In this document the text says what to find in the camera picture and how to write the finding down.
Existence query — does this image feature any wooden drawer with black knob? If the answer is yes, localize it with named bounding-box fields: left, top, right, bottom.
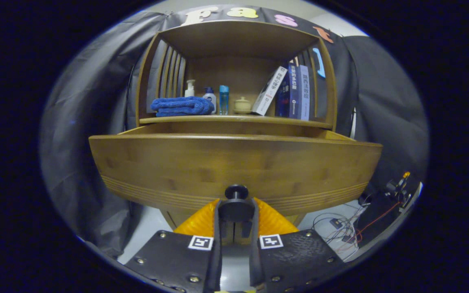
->
left=89, top=123, right=383, bottom=222

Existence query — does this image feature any wooden cabinet with shelf frame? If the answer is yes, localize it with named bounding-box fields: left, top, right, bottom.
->
left=137, top=20, right=338, bottom=228

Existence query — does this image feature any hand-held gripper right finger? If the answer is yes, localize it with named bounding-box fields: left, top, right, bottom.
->
left=249, top=197, right=345, bottom=291

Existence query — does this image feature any dark blue book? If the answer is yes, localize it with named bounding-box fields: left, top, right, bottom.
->
left=275, top=63, right=301, bottom=119

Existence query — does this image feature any white bottle with blue cap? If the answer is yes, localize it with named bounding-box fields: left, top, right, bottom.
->
left=203, top=87, right=217, bottom=114

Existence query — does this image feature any cream lidded teacup with saucer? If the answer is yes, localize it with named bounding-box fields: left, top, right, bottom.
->
left=233, top=96, right=252, bottom=114

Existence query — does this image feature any black device with orange clip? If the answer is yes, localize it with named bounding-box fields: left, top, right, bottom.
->
left=357, top=171, right=415, bottom=245

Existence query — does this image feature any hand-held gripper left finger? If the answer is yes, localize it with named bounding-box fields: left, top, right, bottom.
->
left=125, top=198, right=222, bottom=293

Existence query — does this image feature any black backdrop cloth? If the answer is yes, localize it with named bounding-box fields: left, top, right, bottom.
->
left=39, top=5, right=430, bottom=259

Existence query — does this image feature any clear blue bottle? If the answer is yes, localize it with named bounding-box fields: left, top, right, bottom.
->
left=219, top=85, right=230, bottom=115

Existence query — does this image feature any pale lilac book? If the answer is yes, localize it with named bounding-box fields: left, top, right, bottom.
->
left=298, top=65, right=311, bottom=121

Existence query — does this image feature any white book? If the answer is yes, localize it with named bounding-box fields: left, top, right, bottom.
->
left=252, top=66, right=288, bottom=116

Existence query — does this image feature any wooden countertop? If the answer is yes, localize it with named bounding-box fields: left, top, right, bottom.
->
left=139, top=114, right=333, bottom=130

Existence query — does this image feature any folded blue towel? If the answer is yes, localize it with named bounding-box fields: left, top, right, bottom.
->
left=151, top=96, right=215, bottom=117

